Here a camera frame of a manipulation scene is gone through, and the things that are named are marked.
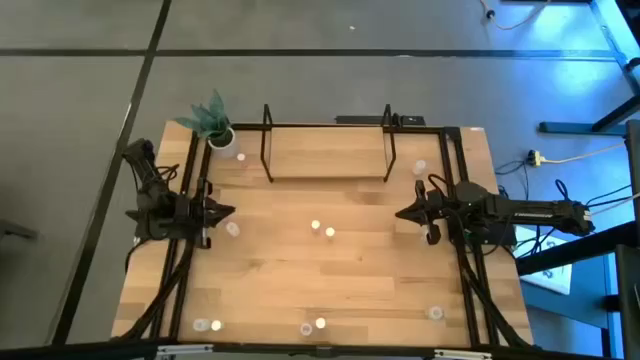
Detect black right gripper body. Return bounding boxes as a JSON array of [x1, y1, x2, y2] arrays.
[[413, 178, 454, 247]]

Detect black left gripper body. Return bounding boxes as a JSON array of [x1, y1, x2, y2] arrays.
[[174, 178, 214, 250]]

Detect wooden shelf black metal ends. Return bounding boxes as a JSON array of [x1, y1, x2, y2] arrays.
[[259, 103, 399, 184]]

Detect green plant in white pot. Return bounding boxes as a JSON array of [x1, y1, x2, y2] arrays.
[[173, 88, 239, 160]]

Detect white paper sheet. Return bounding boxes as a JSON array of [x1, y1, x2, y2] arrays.
[[514, 225, 574, 296]]

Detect black desk bar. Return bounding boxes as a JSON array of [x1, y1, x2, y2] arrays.
[[516, 219, 640, 277]]

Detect grey metal foot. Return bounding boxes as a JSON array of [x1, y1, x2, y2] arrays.
[[0, 218, 40, 242]]

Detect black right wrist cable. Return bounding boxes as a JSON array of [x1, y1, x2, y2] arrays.
[[426, 172, 451, 196]]

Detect black floor cable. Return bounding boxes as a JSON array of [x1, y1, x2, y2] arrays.
[[554, 177, 635, 208], [493, 158, 532, 194]]

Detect black cable bundle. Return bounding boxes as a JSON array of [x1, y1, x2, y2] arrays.
[[457, 249, 534, 350], [118, 238, 197, 342]]

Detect silver metal bracket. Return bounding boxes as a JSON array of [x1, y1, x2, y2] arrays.
[[432, 348, 494, 360], [156, 343, 215, 358]]

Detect beige floor cable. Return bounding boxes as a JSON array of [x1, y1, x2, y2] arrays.
[[543, 141, 629, 165]]

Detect black desk frame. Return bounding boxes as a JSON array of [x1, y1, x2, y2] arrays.
[[537, 0, 640, 135]]

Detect black camera mount beam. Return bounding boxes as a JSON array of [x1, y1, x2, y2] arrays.
[[0, 338, 640, 360]]

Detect beige cord with black plug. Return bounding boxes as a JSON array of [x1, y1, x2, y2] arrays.
[[478, 0, 552, 31]]

